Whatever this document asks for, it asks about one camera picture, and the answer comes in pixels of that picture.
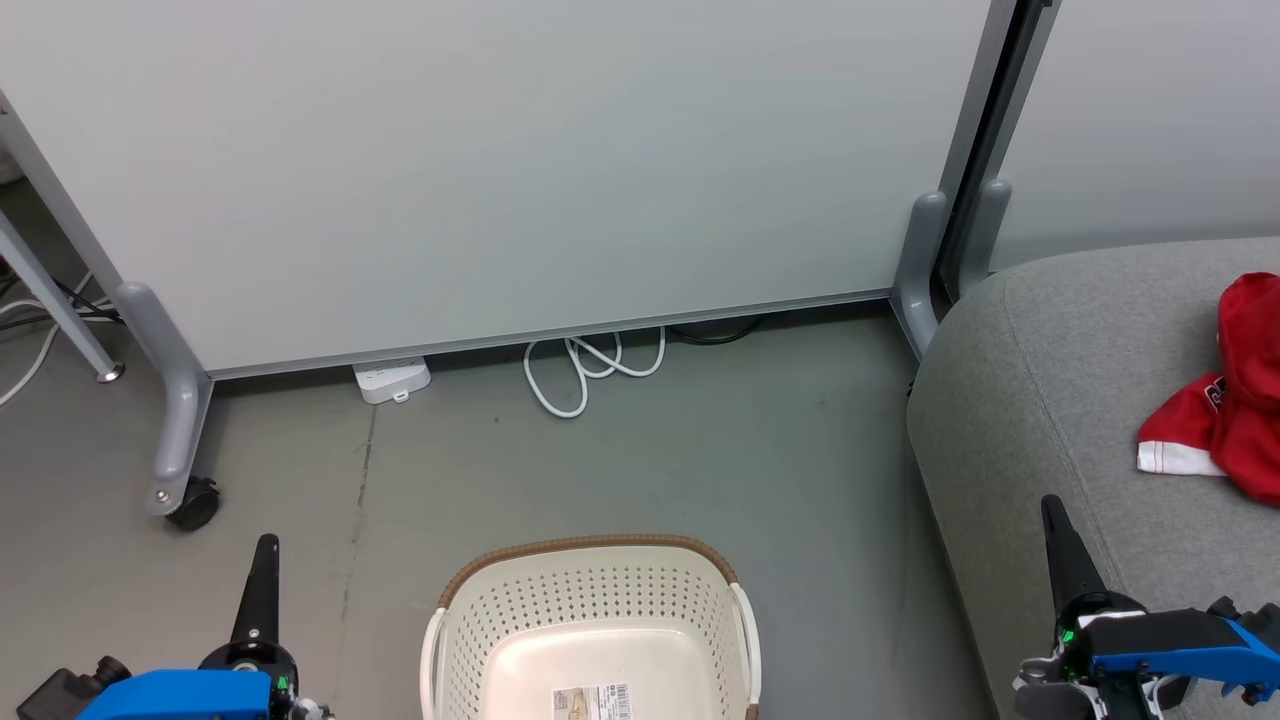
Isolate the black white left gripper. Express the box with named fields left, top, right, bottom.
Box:
left=198, top=533, right=336, bottom=720

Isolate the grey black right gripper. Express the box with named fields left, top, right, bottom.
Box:
left=1012, top=494, right=1191, bottom=720

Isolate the red and white jersey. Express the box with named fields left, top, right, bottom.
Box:
left=1137, top=272, right=1280, bottom=506

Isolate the grey fabric sofa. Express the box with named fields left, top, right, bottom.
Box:
left=906, top=237, right=1280, bottom=720

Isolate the black caster wheel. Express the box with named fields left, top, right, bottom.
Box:
left=165, top=477, right=221, bottom=532

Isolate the grey partition leg with caster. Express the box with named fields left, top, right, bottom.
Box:
left=114, top=282, right=215, bottom=519

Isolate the white power strip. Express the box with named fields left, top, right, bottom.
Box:
left=352, top=357, right=433, bottom=405

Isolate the cream perforated laundry basket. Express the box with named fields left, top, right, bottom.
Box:
left=420, top=533, right=763, bottom=720

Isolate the short grey partition leg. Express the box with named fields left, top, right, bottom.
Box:
left=889, top=190, right=950, bottom=360

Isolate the grey leg of narrow panel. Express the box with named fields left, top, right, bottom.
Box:
left=958, top=178, right=1013, bottom=300

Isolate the paper label sticker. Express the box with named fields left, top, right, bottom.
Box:
left=552, top=683, right=635, bottom=720

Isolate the narrow white partition panel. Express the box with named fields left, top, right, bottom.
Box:
left=990, top=0, right=1280, bottom=270

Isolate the large white partition panel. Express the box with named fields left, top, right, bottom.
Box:
left=0, top=0, right=1006, bottom=382

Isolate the white floor cable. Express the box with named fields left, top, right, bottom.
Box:
left=0, top=270, right=97, bottom=407

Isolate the black floor cable bundle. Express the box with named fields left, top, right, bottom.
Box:
left=48, top=280, right=122, bottom=324

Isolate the coiled white cable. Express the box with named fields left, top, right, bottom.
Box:
left=523, top=326, right=668, bottom=419

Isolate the black cable under partition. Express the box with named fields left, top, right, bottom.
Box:
left=668, top=314, right=763, bottom=347

